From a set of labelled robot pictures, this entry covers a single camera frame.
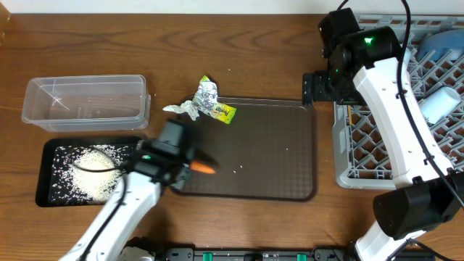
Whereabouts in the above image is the orange carrot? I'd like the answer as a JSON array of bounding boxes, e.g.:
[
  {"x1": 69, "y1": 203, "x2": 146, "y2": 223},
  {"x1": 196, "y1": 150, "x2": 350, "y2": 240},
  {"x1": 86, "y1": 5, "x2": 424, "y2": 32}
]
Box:
[{"x1": 189, "y1": 161, "x2": 216, "y2": 175}]

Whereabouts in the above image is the wooden chopstick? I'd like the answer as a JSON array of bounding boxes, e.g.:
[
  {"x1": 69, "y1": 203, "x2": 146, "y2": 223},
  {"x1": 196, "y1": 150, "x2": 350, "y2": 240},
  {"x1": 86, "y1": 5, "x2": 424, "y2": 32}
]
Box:
[{"x1": 347, "y1": 105, "x2": 352, "y2": 126}]

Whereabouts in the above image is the foil wrapper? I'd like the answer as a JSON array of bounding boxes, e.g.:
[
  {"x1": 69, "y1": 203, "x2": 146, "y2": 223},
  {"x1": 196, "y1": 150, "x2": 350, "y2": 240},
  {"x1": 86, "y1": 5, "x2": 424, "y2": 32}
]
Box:
[{"x1": 193, "y1": 75, "x2": 236, "y2": 124}]

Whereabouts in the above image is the white rice pile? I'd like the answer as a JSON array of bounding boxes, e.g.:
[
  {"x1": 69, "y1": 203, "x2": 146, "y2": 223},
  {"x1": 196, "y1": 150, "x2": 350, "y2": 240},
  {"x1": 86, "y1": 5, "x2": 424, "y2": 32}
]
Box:
[{"x1": 48, "y1": 144, "x2": 134, "y2": 206}]

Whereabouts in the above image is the dark blue plate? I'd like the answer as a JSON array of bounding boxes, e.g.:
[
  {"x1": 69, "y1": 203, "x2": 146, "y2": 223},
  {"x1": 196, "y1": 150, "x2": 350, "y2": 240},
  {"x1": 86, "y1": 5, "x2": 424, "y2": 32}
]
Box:
[{"x1": 417, "y1": 29, "x2": 463, "y2": 61}]

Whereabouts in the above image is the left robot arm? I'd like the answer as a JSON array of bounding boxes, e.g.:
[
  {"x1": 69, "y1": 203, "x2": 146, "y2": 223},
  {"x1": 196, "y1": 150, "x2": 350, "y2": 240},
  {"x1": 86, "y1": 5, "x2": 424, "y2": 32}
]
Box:
[{"x1": 61, "y1": 139, "x2": 195, "y2": 261}]

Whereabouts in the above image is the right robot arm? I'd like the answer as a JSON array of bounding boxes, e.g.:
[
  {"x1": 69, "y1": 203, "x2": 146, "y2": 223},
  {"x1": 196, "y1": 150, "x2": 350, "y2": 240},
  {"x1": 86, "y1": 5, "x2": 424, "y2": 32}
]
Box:
[{"x1": 303, "y1": 24, "x2": 463, "y2": 260}]

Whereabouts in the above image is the grey dishwasher rack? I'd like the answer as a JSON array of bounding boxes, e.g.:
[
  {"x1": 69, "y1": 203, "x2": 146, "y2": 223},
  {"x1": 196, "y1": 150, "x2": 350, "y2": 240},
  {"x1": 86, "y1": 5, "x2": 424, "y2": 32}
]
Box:
[{"x1": 332, "y1": 16, "x2": 463, "y2": 190}]

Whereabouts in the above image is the black waste tray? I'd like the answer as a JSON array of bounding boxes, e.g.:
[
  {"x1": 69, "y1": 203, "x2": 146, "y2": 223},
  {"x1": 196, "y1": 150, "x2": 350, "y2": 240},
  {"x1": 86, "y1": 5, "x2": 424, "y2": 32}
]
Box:
[{"x1": 36, "y1": 136, "x2": 141, "y2": 207}]

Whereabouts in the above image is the dark brown serving tray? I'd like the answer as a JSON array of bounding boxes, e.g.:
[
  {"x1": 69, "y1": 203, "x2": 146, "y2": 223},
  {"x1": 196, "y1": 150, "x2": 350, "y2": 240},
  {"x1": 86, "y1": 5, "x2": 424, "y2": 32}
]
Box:
[{"x1": 178, "y1": 97, "x2": 318, "y2": 202}]

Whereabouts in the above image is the clear plastic bin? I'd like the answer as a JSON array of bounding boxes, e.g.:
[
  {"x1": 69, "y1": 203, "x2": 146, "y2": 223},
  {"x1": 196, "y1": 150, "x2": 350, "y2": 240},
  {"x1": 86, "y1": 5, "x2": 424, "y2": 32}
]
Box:
[{"x1": 22, "y1": 75, "x2": 151, "y2": 133}]

